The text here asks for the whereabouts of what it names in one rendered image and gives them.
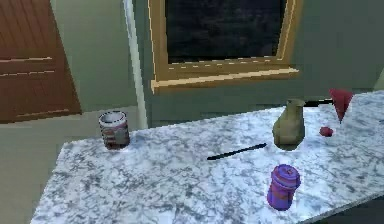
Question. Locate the marble topped table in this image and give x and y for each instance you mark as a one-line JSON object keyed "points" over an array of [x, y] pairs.
{"points": [[186, 180]]}

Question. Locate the red and white can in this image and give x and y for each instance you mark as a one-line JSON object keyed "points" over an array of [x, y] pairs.
{"points": [[114, 131]]}

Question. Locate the small red ball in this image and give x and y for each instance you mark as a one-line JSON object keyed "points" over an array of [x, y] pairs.
{"points": [[326, 131]]}

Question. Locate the olive green jug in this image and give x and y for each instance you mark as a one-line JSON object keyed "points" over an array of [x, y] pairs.
{"points": [[289, 128]]}

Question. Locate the black pen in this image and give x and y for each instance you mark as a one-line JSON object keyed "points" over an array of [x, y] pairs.
{"points": [[236, 152]]}

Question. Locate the brown wooden door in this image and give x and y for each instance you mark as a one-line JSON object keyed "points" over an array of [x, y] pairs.
{"points": [[31, 63]]}

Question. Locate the red cone funnel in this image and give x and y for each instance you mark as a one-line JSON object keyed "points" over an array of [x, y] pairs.
{"points": [[340, 101]]}

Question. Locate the wooden framed window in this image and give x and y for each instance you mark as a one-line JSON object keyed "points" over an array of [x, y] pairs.
{"points": [[221, 41]]}

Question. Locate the purple sleeved beer can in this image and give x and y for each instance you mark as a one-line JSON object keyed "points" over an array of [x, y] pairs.
{"points": [[282, 188]]}

